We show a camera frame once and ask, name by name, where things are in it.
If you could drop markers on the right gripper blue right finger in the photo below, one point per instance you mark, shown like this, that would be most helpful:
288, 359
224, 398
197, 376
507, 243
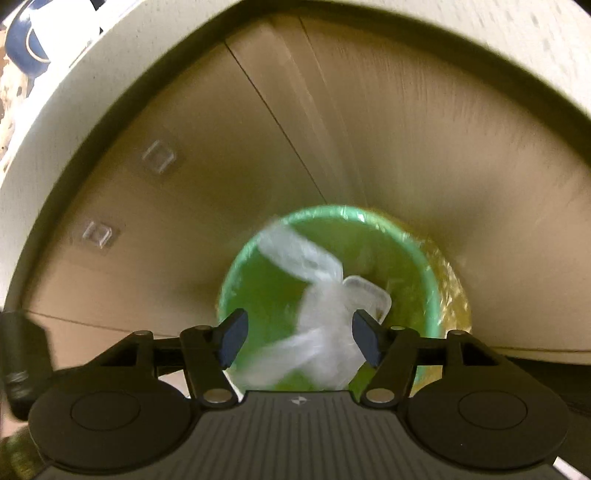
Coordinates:
393, 352

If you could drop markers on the clear plastic bag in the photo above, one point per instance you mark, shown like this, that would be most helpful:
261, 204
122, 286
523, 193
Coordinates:
322, 346

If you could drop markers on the lower cabinet handle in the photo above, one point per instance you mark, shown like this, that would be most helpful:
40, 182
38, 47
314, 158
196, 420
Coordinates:
98, 234

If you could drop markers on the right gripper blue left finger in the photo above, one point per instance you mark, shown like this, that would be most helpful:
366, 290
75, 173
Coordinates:
207, 353

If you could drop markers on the green lined trash bin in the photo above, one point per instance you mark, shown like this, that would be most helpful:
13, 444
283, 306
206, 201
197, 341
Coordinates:
426, 293

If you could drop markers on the navy blue electric kettle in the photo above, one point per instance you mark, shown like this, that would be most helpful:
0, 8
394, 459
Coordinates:
22, 45

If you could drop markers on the upper cabinet handle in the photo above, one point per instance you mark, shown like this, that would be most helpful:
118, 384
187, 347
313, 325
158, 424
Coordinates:
158, 157

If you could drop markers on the round wooden cutting board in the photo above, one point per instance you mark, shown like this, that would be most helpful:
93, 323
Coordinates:
14, 90

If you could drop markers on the white plastic food tray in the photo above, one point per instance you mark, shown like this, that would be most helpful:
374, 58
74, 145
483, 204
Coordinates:
363, 294

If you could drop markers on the cabinet handle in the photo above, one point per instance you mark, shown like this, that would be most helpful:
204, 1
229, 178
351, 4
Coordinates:
158, 157
98, 234

